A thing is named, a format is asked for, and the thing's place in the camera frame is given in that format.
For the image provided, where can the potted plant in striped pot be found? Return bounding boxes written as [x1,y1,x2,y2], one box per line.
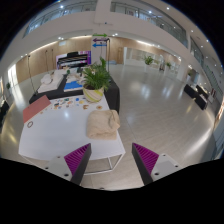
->
[79,57,113,103]

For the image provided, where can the coloured arrow signs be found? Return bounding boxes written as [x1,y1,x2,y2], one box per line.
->
[91,32,109,49]

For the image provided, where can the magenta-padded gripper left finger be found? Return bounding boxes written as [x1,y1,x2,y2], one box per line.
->
[43,143,93,187]

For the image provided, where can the group of black chairs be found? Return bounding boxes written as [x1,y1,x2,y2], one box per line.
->
[0,99,10,125]
[183,83,209,111]

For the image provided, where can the flat red board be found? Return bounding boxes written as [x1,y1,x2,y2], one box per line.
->
[22,94,53,124]

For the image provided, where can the black piano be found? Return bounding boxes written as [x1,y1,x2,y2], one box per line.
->
[55,50,93,70]

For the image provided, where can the black display platform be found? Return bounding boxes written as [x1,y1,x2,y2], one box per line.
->
[28,76,121,114]

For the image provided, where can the beige waffle towel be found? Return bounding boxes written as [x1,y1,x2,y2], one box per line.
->
[85,109,121,140]

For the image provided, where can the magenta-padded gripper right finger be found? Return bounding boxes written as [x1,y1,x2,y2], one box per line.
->
[131,142,183,187]

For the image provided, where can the blue model board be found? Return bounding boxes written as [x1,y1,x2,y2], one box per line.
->
[63,79,84,93]

